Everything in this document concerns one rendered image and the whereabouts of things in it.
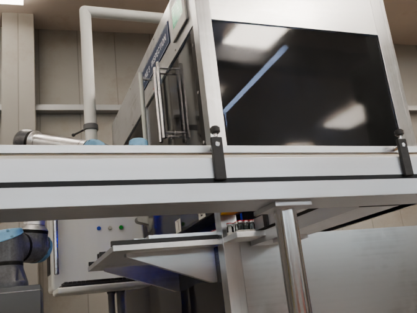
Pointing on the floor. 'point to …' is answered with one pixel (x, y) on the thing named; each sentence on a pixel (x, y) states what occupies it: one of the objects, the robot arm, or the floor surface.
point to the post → (213, 105)
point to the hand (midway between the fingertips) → (150, 228)
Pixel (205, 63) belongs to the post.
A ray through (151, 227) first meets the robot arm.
